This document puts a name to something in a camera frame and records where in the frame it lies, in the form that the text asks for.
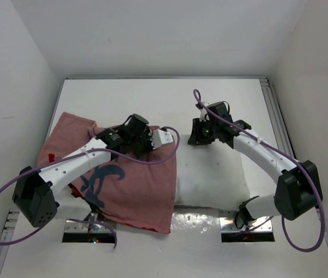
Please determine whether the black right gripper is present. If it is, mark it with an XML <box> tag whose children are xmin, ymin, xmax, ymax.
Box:
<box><xmin>188</xmin><ymin>118</ymin><xmax>218</xmax><ymax>145</ymax></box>

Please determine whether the white pillow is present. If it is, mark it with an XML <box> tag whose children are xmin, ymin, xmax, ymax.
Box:
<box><xmin>175</xmin><ymin>134</ymin><xmax>250</xmax><ymax>211</ymax></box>

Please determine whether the red cartoon print pillowcase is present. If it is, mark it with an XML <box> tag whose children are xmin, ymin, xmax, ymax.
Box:
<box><xmin>37</xmin><ymin>112</ymin><xmax>177</xmax><ymax>234</ymax></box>

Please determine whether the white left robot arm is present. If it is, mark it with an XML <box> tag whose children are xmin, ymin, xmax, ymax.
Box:
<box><xmin>13</xmin><ymin>114</ymin><xmax>162</xmax><ymax>228</ymax></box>

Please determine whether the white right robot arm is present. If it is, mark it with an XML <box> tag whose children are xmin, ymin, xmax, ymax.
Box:
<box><xmin>188</xmin><ymin>102</ymin><xmax>323</xmax><ymax>225</ymax></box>

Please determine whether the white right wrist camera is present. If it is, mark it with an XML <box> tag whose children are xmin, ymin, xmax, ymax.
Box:
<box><xmin>195</xmin><ymin>102</ymin><xmax>209</xmax><ymax>122</ymax></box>

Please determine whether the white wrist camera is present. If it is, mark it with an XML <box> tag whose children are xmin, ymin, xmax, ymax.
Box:
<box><xmin>151</xmin><ymin>129</ymin><xmax>173</xmax><ymax>150</ymax></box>
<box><xmin>195</xmin><ymin>102</ymin><xmax>209</xmax><ymax>122</ymax></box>

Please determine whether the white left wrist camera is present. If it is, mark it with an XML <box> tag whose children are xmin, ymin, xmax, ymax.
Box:
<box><xmin>151</xmin><ymin>129</ymin><xmax>173</xmax><ymax>150</ymax></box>

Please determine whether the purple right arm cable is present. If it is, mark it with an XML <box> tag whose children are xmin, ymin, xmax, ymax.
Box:
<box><xmin>192</xmin><ymin>89</ymin><xmax>326</xmax><ymax>251</ymax></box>

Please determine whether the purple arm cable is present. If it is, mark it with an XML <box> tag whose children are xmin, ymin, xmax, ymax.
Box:
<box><xmin>0</xmin><ymin>126</ymin><xmax>181</xmax><ymax>250</ymax></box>
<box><xmin>192</xmin><ymin>89</ymin><xmax>326</xmax><ymax>251</ymax></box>

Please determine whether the aluminium frame rail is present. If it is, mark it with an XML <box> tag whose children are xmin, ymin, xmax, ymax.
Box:
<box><xmin>259</xmin><ymin>77</ymin><xmax>296</xmax><ymax>158</ymax></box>

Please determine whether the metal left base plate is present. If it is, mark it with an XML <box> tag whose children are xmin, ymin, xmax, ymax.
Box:
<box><xmin>64</xmin><ymin>213</ymin><xmax>116</xmax><ymax>233</ymax></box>

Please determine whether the metal base plate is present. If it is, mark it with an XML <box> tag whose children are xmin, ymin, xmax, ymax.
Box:
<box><xmin>218</xmin><ymin>210</ymin><xmax>275</xmax><ymax>232</ymax></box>
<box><xmin>64</xmin><ymin>213</ymin><xmax>116</xmax><ymax>233</ymax></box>

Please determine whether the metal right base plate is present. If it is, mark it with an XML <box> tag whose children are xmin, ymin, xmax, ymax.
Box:
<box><xmin>218</xmin><ymin>210</ymin><xmax>275</xmax><ymax>232</ymax></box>

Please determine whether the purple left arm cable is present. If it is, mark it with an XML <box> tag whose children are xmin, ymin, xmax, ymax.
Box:
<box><xmin>0</xmin><ymin>126</ymin><xmax>181</xmax><ymax>250</ymax></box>

